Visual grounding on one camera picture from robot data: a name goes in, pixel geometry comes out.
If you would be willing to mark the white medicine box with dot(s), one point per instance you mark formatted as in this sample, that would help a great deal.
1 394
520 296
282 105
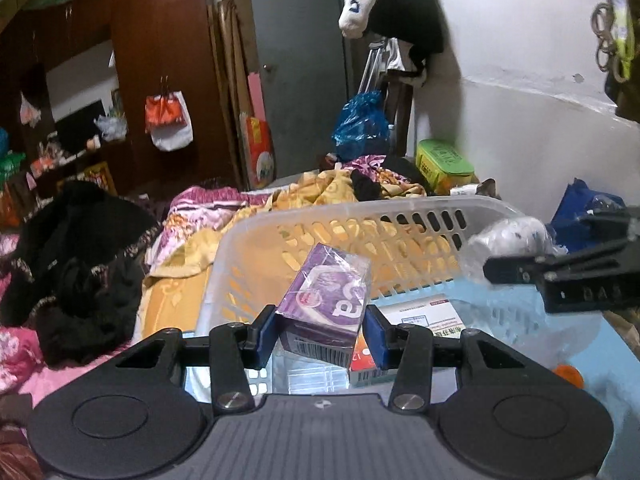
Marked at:
432 317

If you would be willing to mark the blue plastic bag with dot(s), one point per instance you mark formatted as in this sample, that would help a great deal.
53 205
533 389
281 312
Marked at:
361 127

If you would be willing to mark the small purple product box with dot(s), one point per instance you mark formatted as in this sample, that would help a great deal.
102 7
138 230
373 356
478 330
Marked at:
322 310

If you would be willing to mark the white black hanging jacket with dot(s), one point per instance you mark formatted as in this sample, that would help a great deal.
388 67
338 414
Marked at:
414 28

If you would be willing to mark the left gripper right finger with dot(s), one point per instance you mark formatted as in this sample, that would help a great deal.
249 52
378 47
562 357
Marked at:
386 342

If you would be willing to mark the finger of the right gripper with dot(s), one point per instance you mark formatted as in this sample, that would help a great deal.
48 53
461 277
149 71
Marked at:
515 270

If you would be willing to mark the white plastic laundry basket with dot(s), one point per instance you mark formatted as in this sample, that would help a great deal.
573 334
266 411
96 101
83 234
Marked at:
414 249

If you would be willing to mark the dark red wooden wardrobe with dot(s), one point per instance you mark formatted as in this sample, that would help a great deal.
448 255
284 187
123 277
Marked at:
159 45

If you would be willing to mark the brown hanging bags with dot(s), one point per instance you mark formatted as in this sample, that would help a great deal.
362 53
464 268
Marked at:
616 26

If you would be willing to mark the clear plastic bottle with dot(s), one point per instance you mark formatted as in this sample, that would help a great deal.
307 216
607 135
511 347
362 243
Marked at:
515 237

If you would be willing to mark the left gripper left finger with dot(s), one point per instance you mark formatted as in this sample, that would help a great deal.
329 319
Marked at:
260 339

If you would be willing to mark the green box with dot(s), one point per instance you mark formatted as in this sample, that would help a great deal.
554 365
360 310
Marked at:
443 167

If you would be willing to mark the red gift bag on floor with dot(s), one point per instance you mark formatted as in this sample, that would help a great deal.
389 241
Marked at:
258 152

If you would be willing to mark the yellow orange blanket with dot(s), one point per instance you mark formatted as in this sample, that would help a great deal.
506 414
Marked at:
199 219

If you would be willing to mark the orange white hanging bag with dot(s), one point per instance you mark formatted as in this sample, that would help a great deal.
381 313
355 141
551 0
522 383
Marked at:
167 119

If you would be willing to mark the dark blue shopping bag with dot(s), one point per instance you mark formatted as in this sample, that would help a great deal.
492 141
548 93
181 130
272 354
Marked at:
578 201

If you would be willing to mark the black clothing pile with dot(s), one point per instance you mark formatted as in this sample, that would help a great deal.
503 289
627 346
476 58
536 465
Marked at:
77 273

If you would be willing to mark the black television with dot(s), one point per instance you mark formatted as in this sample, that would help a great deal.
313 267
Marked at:
76 129

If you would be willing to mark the grey metal door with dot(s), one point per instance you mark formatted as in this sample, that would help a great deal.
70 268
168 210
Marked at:
302 69

